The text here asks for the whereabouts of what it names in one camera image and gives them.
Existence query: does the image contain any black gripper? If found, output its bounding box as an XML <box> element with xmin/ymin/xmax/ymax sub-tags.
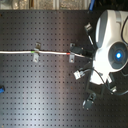
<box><xmin>70</xmin><ymin>43</ymin><xmax>93</xmax><ymax>59</ymax></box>

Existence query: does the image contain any white cable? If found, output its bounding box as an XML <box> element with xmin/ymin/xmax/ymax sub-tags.
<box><xmin>0</xmin><ymin>50</ymin><xmax>85</xmax><ymax>58</ymax></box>

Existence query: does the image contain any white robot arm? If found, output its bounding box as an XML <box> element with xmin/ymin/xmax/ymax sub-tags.
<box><xmin>70</xmin><ymin>10</ymin><xmax>128</xmax><ymax>85</ymax></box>

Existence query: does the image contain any grey connector plug middle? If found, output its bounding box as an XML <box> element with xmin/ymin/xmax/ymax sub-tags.
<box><xmin>74</xmin><ymin>70</ymin><xmax>83</xmax><ymax>79</ymax></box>

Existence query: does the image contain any grey connector plug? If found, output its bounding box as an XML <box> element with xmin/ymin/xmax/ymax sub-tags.
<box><xmin>83</xmin><ymin>93</ymin><xmax>96</xmax><ymax>109</ymax></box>
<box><xmin>74</xmin><ymin>70</ymin><xmax>83</xmax><ymax>79</ymax></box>
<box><xmin>84</xmin><ymin>23</ymin><xmax>93</xmax><ymax>33</ymax></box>

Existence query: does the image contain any grey connector plug upper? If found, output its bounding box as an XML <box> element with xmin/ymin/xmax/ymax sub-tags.
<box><xmin>84</xmin><ymin>23</ymin><xmax>93</xmax><ymax>33</ymax></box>

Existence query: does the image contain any grey connector plug lower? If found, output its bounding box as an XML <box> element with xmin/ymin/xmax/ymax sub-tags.
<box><xmin>83</xmin><ymin>93</ymin><xmax>96</xmax><ymax>109</ymax></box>

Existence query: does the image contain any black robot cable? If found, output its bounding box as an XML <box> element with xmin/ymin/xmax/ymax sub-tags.
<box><xmin>81</xmin><ymin>68</ymin><xmax>128</xmax><ymax>96</ymax></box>

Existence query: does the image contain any right metal cable clip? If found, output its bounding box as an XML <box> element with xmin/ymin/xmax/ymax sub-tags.
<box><xmin>69</xmin><ymin>43</ymin><xmax>75</xmax><ymax>63</ymax></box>

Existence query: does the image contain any metal cable clip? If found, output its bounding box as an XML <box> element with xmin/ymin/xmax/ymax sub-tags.
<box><xmin>69</xmin><ymin>43</ymin><xmax>75</xmax><ymax>63</ymax></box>
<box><xmin>33</xmin><ymin>42</ymin><xmax>41</xmax><ymax>63</ymax></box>

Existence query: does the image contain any left metal cable clip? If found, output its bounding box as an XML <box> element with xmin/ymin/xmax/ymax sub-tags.
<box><xmin>33</xmin><ymin>42</ymin><xmax>41</xmax><ymax>63</ymax></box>

